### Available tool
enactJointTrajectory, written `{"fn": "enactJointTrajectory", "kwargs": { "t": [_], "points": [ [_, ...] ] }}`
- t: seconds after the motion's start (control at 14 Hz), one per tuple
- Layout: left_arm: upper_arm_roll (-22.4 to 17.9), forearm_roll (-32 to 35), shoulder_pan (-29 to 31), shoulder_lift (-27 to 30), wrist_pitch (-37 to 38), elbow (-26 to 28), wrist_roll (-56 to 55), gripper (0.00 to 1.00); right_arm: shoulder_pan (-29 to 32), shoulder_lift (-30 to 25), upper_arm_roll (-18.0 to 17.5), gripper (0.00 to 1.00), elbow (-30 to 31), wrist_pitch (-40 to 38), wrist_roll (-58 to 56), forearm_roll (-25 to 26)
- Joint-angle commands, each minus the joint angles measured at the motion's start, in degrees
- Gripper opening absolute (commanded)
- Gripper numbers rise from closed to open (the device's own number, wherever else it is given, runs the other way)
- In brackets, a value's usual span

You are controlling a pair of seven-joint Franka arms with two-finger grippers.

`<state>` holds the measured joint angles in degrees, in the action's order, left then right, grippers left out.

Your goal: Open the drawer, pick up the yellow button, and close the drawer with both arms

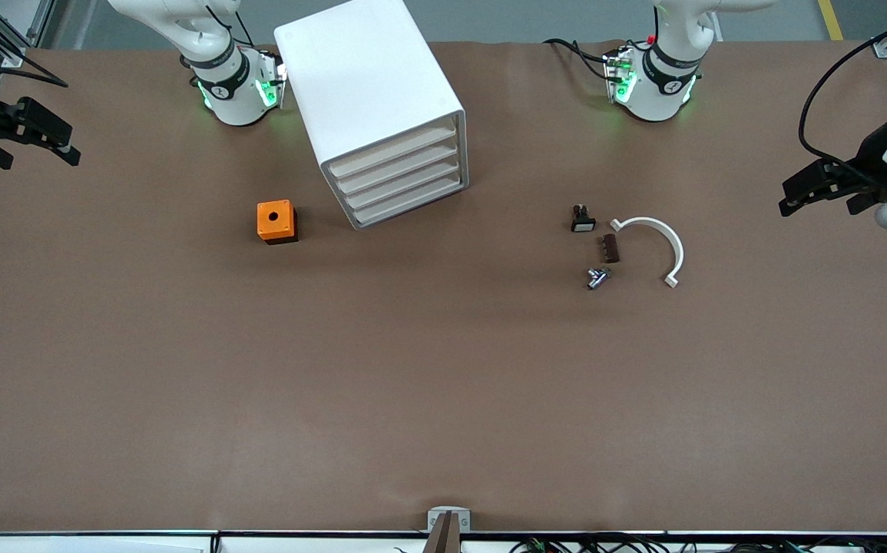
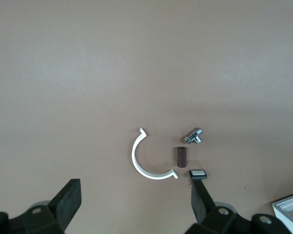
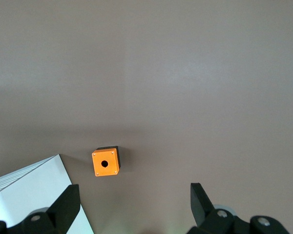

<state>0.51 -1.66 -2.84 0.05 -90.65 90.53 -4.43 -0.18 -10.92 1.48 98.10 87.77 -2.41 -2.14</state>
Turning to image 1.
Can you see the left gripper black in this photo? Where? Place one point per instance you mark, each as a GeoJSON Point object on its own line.
{"type": "Point", "coordinates": [867, 156]}

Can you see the white drawer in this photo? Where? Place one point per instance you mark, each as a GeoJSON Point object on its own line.
{"type": "Point", "coordinates": [401, 185]}
{"type": "Point", "coordinates": [406, 199]}
{"type": "Point", "coordinates": [397, 170]}
{"type": "Point", "coordinates": [393, 154]}

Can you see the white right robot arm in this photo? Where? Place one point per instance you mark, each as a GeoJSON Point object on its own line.
{"type": "Point", "coordinates": [239, 107]}

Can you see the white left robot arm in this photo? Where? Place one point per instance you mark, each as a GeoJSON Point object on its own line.
{"type": "Point", "coordinates": [658, 107]}

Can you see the white drawer cabinet housing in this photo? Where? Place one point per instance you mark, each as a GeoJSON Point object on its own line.
{"type": "Point", "coordinates": [366, 77]}

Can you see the white curved plastic clamp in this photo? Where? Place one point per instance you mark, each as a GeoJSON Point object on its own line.
{"type": "Point", "coordinates": [645, 221]}

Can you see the brown terminal block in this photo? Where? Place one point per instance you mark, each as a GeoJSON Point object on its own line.
{"type": "Point", "coordinates": [610, 249]}

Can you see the metal tee fitting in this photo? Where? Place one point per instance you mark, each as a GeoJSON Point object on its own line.
{"type": "Point", "coordinates": [595, 280]}

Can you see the brown table cover sheet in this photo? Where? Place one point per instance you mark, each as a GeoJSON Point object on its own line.
{"type": "Point", "coordinates": [443, 384]}

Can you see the small black white-faced switch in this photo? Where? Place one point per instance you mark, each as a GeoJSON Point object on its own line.
{"type": "Point", "coordinates": [583, 224]}

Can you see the orange black button enclosure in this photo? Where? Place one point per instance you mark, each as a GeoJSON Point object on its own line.
{"type": "Point", "coordinates": [265, 226]}

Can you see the white table edge rail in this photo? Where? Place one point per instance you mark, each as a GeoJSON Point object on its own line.
{"type": "Point", "coordinates": [105, 544]}

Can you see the grey metal edge bracket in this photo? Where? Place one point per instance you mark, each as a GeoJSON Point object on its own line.
{"type": "Point", "coordinates": [462, 518]}

